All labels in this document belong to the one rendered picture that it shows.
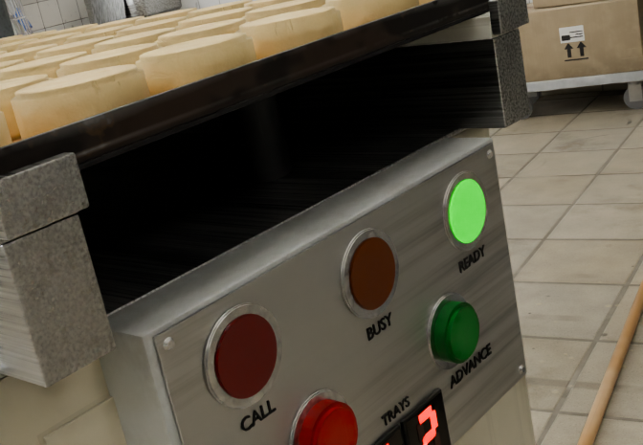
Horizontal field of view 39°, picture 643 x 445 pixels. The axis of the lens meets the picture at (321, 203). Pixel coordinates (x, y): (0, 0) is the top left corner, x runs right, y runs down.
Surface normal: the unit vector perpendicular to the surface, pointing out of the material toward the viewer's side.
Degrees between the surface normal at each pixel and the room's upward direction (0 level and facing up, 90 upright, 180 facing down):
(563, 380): 0
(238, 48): 90
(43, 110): 90
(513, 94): 90
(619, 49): 90
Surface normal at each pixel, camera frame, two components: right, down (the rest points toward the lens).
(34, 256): 0.75, 0.04
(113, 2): -0.52, 0.18
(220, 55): 0.51, 0.14
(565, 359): -0.19, -0.94
